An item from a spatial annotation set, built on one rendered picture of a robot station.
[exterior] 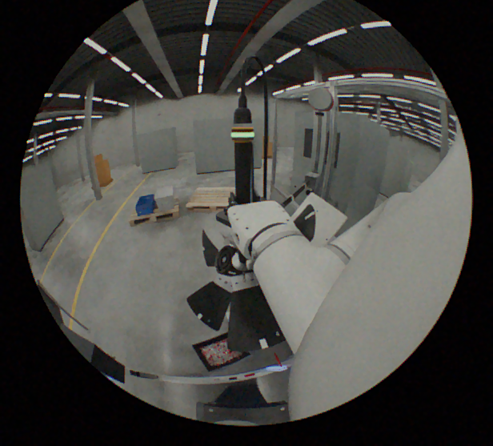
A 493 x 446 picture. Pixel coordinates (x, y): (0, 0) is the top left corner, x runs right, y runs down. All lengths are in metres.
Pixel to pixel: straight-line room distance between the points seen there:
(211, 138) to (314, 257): 5.68
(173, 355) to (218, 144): 5.80
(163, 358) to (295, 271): 1.77
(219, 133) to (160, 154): 3.13
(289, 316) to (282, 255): 0.07
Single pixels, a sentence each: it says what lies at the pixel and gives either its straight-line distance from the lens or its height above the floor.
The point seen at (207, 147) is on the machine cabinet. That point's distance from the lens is 5.80.
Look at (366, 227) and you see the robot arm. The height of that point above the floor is 1.59.
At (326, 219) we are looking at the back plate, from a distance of 0.71.
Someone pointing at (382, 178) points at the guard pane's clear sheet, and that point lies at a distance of 0.88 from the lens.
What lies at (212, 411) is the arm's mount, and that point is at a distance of 0.71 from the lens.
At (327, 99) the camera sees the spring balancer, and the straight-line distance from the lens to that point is 0.97.
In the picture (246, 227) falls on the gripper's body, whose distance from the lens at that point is 0.23.
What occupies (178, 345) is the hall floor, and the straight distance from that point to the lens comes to 1.80.
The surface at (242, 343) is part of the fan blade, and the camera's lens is 0.52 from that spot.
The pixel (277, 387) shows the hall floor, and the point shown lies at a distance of 1.71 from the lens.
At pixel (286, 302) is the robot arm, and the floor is 1.53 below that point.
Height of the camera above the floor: 1.66
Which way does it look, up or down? 26 degrees down
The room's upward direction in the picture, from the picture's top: straight up
